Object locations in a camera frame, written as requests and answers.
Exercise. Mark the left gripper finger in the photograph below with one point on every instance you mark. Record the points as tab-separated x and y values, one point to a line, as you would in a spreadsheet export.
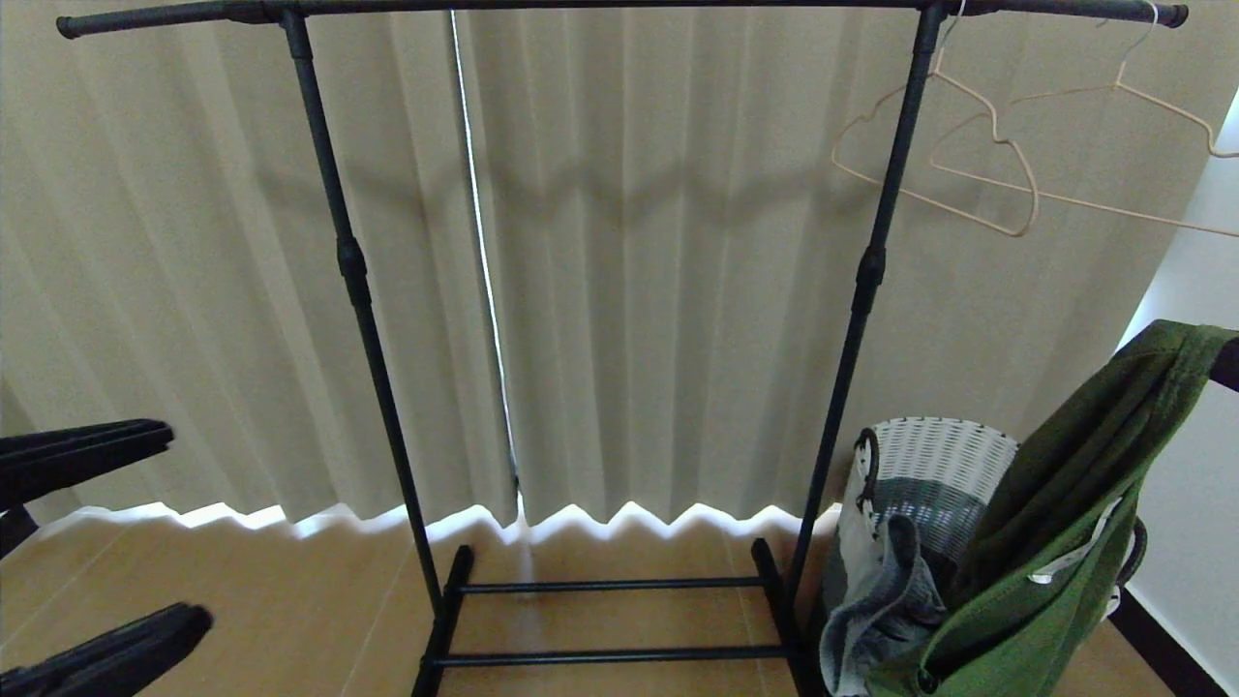
106	663
77	455

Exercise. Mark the pale grey shorts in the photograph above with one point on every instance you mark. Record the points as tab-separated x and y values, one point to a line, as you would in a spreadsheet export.
881	610

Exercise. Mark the pink clothes hanger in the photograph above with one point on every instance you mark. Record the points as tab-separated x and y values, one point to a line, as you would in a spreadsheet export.
949	208
1113	206

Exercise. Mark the green t-shirt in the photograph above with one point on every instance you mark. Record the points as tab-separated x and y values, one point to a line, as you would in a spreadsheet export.
1055	600

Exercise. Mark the black clothes rack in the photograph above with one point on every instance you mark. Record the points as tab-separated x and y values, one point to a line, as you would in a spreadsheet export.
351	266

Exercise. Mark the white laundry basket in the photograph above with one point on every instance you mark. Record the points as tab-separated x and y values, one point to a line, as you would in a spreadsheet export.
929	455

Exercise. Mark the beige curtain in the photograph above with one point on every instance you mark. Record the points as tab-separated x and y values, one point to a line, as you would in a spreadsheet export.
678	242

